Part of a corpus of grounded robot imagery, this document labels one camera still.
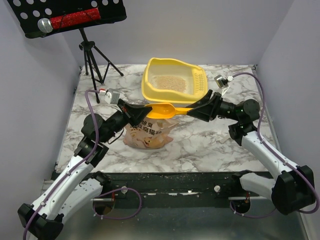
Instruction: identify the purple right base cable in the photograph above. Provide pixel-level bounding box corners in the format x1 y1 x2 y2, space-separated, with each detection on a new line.
229 197 277 220

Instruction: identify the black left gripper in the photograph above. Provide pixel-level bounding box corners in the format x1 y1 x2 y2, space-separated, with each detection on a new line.
100 98 152 143

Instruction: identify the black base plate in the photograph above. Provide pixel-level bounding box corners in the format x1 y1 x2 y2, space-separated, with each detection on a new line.
51 171 298 208

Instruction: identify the beige cat litter pile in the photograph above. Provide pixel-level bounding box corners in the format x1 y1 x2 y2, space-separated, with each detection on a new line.
153 75 187 92

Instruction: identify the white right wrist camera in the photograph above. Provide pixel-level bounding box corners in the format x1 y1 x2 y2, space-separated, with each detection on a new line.
214 75 229 89

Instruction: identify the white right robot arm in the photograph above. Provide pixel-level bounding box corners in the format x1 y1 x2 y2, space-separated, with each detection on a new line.
187 90 318 215

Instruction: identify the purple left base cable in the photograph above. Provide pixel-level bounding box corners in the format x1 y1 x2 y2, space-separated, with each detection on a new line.
92 187 143 221

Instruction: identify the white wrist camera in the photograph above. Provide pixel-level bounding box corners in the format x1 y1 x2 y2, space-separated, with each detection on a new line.
214 75 229 89
104 88 120 105

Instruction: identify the red silver microphone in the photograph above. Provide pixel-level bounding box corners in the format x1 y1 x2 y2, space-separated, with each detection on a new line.
37 8 101 34

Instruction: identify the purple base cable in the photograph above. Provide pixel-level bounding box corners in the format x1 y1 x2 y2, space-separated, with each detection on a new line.
229 197 277 220
92 187 143 221

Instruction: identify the black music stand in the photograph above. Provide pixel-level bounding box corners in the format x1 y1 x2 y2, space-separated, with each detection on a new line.
6 0 128 99

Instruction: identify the pink cat litter bag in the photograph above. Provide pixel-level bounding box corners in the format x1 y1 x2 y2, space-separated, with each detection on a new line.
123 117 179 150

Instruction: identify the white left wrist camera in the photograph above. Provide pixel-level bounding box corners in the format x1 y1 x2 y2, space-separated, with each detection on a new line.
104 88 120 105

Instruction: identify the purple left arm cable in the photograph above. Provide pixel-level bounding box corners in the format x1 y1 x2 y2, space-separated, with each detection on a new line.
22 88 111 240

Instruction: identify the orange plastic scoop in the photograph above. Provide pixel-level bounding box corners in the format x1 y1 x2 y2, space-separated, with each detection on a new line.
146 102 192 119

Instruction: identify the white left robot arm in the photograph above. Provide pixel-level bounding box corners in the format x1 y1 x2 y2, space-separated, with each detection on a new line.
17 99 152 240

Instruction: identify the yellow litter box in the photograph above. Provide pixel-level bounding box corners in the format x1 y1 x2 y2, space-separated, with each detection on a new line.
141 57 208 106

